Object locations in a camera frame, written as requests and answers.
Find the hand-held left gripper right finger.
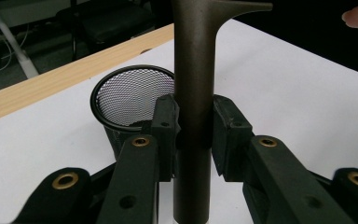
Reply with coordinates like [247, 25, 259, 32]
[211, 94, 355, 224]

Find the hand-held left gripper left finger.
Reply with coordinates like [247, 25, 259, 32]
[95, 93, 182, 224]

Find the black mesh pen cup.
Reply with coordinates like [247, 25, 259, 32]
[89, 63, 177, 161]

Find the white board sheet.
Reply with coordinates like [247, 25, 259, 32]
[0, 18, 358, 224]

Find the black folding chair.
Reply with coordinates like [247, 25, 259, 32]
[55, 0, 157, 63]

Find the white desk leg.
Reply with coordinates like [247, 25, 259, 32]
[0, 0, 40, 79]

